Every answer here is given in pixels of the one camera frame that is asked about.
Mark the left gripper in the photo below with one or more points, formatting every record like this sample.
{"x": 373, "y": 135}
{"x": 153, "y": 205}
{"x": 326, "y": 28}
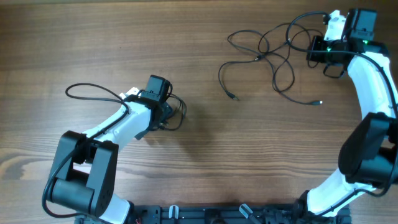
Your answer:
{"x": 166, "y": 110}

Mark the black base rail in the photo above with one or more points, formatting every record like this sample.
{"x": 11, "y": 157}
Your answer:
{"x": 278, "y": 214}

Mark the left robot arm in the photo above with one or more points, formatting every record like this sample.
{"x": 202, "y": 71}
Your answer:
{"x": 83, "y": 172}

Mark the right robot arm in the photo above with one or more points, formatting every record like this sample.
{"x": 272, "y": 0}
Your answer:
{"x": 367, "y": 162}

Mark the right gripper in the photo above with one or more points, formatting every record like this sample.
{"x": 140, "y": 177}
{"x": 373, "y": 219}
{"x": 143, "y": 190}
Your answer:
{"x": 312, "y": 53}

